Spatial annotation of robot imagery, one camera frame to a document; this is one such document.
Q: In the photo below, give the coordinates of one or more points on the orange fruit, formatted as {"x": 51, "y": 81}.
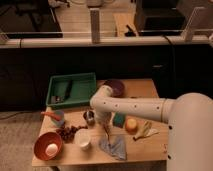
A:
{"x": 131, "y": 125}

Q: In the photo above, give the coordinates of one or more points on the bunch of red grapes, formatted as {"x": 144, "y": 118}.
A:
{"x": 68, "y": 133}

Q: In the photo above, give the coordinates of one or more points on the green plastic tray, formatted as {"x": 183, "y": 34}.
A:
{"x": 83, "y": 87}

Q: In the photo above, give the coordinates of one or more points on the red bowl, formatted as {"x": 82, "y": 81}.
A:
{"x": 43, "y": 141}

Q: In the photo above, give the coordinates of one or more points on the white egg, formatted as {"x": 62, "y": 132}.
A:
{"x": 51, "y": 149}

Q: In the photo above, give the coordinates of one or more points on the blue cloth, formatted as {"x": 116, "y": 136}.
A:
{"x": 116, "y": 149}

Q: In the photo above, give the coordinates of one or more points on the teal sponge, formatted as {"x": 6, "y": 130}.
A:
{"x": 118, "y": 120}

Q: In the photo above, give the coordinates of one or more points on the small metal cup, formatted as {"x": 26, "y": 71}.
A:
{"x": 89, "y": 117}

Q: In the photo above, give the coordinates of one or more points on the blue cup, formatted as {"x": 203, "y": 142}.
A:
{"x": 61, "y": 121}

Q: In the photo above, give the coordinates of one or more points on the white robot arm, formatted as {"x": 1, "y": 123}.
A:
{"x": 189, "y": 118}

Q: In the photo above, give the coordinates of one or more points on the orange carrot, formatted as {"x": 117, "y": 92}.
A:
{"x": 52, "y": 115}

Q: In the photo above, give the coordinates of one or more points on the black object in tray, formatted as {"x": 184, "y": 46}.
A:
{"x": 68, "y": 89}

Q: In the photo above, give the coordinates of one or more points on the white cup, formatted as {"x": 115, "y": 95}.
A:
{"x": 82, "y": 139}

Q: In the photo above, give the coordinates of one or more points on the purple plate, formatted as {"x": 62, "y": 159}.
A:
{"x": 117, "y": 87}

